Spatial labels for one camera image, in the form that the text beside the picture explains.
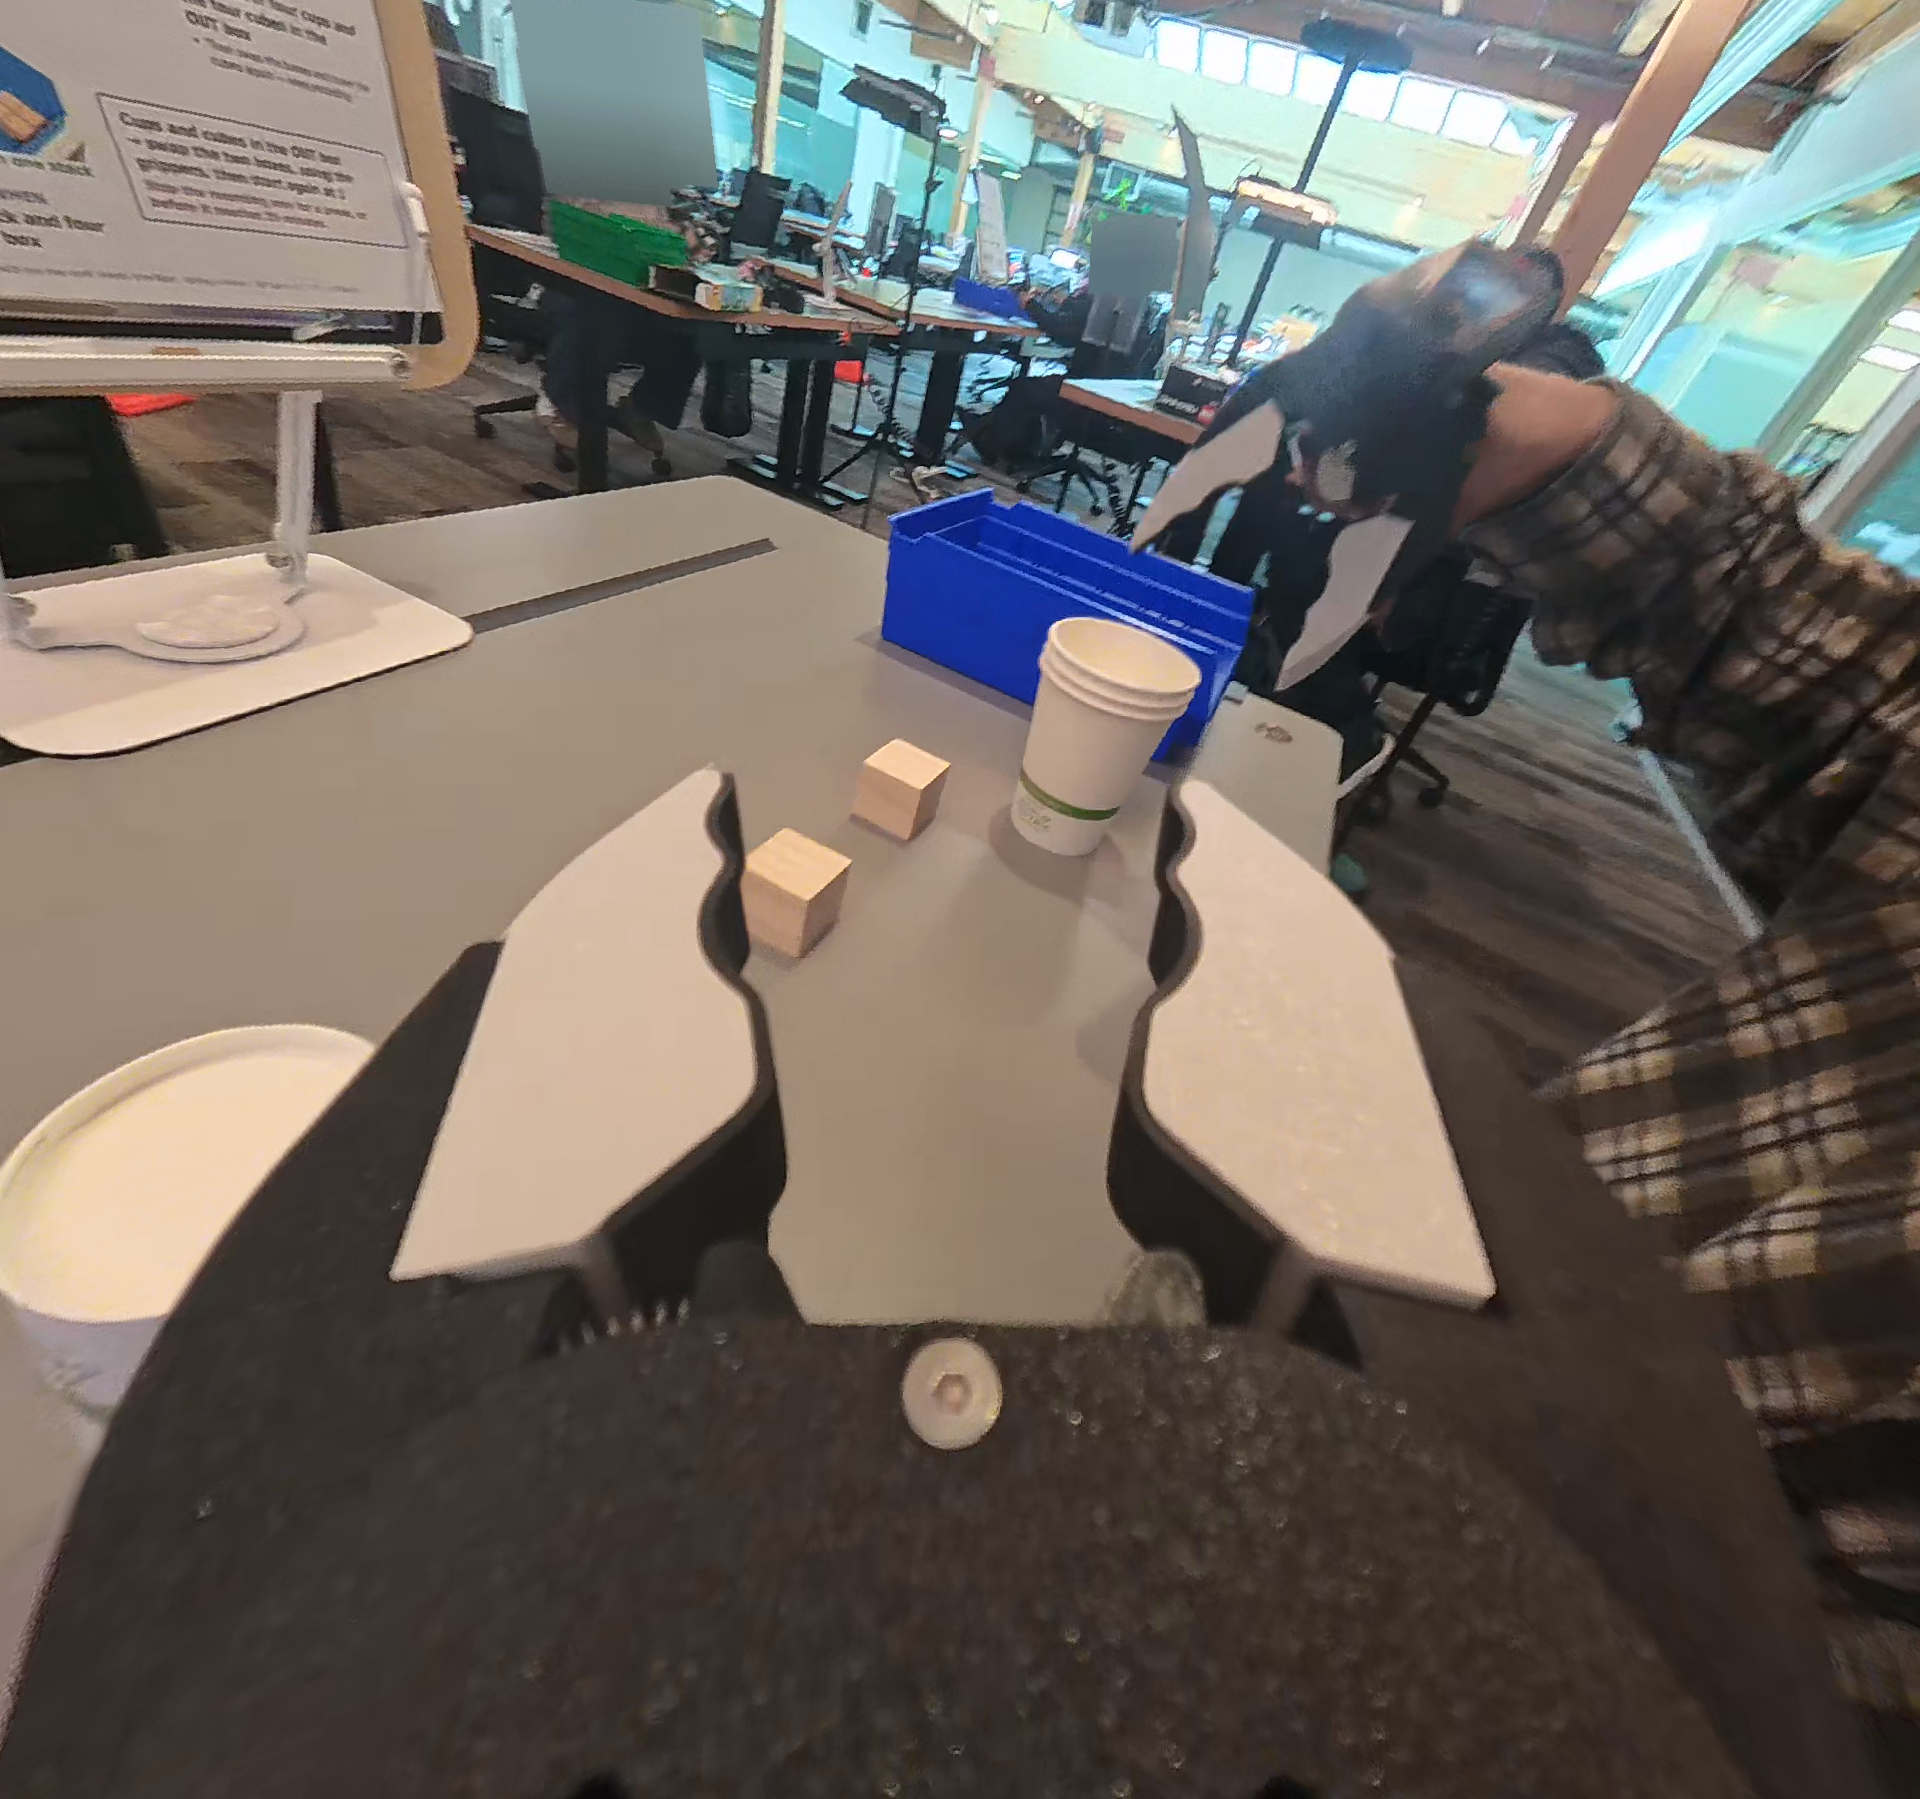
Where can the black office chair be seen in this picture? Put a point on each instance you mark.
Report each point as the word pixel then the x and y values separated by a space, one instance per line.
pixel 1478 644

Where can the colourful cardboard box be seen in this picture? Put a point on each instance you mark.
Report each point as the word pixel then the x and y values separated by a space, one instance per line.
pixel 705 287

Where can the blue background bin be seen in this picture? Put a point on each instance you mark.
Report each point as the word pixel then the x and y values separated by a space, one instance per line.
pixel 989 300

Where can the wooden cube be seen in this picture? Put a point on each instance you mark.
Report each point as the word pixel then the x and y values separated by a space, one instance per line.
pixel 900 785
pixel 794 892

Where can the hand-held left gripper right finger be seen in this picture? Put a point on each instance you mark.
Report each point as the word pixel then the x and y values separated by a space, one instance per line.
pixel 1306 1093

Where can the blue plastic bin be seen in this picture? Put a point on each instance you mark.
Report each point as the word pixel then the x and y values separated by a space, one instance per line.
pixel 1050 585

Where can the black stanchion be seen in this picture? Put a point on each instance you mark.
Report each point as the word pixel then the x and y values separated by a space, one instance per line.
pixel 1352 877

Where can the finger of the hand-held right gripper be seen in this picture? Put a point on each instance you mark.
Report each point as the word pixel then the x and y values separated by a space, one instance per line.
pixel 1358 585
pixel 1222 464

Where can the wooden background desk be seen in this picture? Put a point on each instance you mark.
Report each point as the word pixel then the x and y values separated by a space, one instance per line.
pixel 961 315
pixel 1126 398
pixel 601 263

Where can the red floor marker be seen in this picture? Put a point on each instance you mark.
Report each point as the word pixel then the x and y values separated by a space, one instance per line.
pixel 151 402

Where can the black floor lamp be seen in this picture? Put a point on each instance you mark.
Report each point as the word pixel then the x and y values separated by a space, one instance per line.
pixel 1358 44

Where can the stack of green bins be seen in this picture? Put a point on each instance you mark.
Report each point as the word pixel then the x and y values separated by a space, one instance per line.
pixel 616 240

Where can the black studio light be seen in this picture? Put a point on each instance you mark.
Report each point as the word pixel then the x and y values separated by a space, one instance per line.
pixel 899 97

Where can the white tablet stand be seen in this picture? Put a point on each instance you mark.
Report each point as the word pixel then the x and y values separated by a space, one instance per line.
pixel 374 644

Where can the person's right hand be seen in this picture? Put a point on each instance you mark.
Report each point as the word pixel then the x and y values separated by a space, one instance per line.
pixel 1544 442

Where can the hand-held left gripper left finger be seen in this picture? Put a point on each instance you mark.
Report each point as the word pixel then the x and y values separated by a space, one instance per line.
pixel 585 1078

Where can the black cardboard box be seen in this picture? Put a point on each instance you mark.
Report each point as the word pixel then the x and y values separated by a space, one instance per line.
pixel 1193 389

